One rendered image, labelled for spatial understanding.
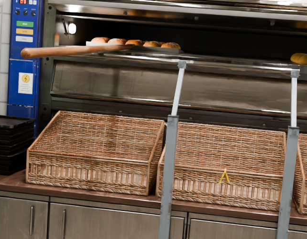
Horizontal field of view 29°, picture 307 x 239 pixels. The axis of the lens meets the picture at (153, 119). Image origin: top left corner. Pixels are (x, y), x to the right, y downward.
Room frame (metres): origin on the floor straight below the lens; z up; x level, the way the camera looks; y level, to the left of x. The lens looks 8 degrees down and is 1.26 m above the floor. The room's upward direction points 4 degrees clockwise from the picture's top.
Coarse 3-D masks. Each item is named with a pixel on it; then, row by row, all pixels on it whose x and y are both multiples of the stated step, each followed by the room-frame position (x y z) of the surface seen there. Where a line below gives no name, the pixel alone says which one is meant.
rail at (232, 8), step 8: (88, 0) 2.89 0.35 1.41; (96, 0) 2.89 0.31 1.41; (104, 0) 2.88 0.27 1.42; (112, 0) 2.88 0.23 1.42; (120, 0) 2.87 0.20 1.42; (128, 0) 2.87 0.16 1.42; (136, 0) 2.86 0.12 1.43; (144, 0) 2.86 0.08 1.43; (200, 8) 2.82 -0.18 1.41; (208, 8) 2.81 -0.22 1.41; (216, 8) 2.81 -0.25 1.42; (224, 8) 2.80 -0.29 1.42; (232, 8) 2.80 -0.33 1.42; (240, 8) 2.79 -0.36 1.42; (248, 8) 2.79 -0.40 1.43; (256, 8) 2.79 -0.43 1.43
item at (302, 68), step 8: (152, 56) 2.99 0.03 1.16; (160, 56) 2.99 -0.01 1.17; (168, 56) 2.98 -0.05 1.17; (176, 56) 2.98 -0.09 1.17; (184, 56) 2.97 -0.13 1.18; (192, 56) 2.99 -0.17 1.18; (256, 64) 2.92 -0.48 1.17; (264, 64) 2.92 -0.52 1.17; (272, 64) 2.91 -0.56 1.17; (280, 64) 2.91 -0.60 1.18; (288, 64) 2.90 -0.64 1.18; (304, 72) 2.89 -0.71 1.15
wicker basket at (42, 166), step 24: (72, 120) 3.00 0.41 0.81; (96, 120) 2.99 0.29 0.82; (120, 120) 2.98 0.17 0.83; (144, 120) 2.97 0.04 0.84; (48, 144) 2.86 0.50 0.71; (72, 144) 2.97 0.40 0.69; (96, 144) 2.96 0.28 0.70; (120, 144) 2.94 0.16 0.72; (144, 144) 2.93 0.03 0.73; (48, 168) 2.83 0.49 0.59; (72, 168) 2.54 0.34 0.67; (96, 168) 2.52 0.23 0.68; (120, 168) 2.51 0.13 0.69; (144, 168) 2.50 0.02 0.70; (120, 192) 2.51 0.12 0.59; (144, 192) 2.50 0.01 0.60
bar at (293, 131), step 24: (24, 48) 2.70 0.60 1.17; (264, 72) 2.55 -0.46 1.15; (288, 72) 2.54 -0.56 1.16; (168, 120) 2.38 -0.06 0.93; (168, 144) 2.37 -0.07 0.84; (288, 144) 2.31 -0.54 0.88; (168, 168) 2.37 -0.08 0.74; (288, 168) 2.31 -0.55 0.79; (168, 192) 2.37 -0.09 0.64; (288, 192) 2.31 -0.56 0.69; (168, 216) 2.37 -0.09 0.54; (288, 216) 2.31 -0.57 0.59
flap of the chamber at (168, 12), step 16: (48, 0) 2.92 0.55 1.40; (64, 0) 2.91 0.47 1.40; (80, 0) 2.90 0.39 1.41; (144, 16) 3.02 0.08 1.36; (160, 16) 2.98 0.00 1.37; (176, 16) 2.94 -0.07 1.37; (192, 16) 2.90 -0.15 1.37; (208, 16) 2.86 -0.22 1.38; (224, 16) 2.82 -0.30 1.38; (240, 16) 2.79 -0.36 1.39; (256, 16) 2.78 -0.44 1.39; (272, 16) 2.77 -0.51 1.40; (288, 16) 2.76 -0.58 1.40; (304, 16) 2.75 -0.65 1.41
